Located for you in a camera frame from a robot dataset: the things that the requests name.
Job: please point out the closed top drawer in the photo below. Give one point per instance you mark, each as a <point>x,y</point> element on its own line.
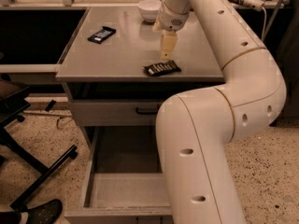
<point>114,112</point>

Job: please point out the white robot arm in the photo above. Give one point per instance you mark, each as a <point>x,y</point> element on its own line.
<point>192,127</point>

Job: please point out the black perforated shoe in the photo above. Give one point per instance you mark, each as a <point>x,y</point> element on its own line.
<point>46,213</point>

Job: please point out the open middle drawer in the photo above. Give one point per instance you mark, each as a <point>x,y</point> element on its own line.
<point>123,183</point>

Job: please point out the dark blue snack bar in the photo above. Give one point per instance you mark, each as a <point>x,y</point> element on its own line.
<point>102,35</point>

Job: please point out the grey drawer cabinet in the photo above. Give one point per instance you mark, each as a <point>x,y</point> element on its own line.
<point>114,70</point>

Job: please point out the dark rxbar chocolate bar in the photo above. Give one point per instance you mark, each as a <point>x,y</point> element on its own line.
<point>160,69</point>

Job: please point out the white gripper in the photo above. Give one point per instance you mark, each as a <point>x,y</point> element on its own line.
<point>171,20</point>

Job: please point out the white ceramic bowl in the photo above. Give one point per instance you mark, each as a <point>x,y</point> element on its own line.
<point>149,9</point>

